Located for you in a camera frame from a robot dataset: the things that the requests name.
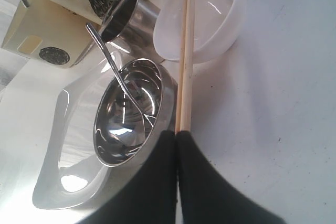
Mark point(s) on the cream bin with circle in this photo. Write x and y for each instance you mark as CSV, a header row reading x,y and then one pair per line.
x,y
47,32

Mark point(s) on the white round bowl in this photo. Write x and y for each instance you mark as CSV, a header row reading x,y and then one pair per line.
x,y
217,26

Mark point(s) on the wooden chopstick left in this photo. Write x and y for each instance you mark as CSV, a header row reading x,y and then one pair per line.
x,y
181,68

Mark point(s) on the white square plate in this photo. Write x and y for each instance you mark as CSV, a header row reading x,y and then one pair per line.
x,y
71,173

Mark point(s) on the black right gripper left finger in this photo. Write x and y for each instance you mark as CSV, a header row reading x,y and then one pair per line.
x,y
151,195

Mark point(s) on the steel bowl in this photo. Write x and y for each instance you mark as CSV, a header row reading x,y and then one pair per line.
x,y
121,135

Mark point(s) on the steel spoon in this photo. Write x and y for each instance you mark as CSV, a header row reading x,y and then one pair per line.
x,y
97,39

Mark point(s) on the steel mug rear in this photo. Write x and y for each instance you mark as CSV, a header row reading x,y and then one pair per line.
x,y
135,17

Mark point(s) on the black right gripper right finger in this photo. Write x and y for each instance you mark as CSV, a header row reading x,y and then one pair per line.
x,y
206,197

